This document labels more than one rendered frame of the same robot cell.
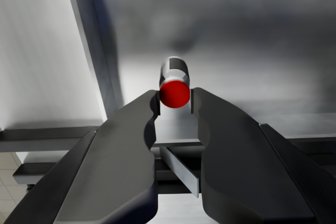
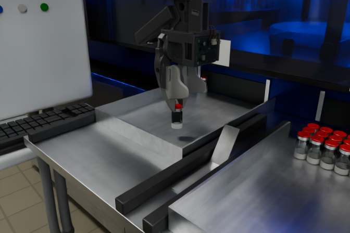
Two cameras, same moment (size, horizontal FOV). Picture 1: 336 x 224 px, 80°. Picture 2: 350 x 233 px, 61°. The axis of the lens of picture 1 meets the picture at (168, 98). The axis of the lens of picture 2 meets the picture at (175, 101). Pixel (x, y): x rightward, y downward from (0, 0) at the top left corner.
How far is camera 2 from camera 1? 58 cm
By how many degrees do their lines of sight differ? 92
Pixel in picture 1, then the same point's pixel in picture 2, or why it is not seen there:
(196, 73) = (190, 137)
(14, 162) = not seen: outside the picture
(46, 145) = (152, 179)
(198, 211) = (309, 184)
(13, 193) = not seen: outside the picture
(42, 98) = (134, 177)
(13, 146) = (133, 192)
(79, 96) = (152, 166)
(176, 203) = (285, 188)
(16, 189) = not seen: outside the picture
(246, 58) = (199, 127)
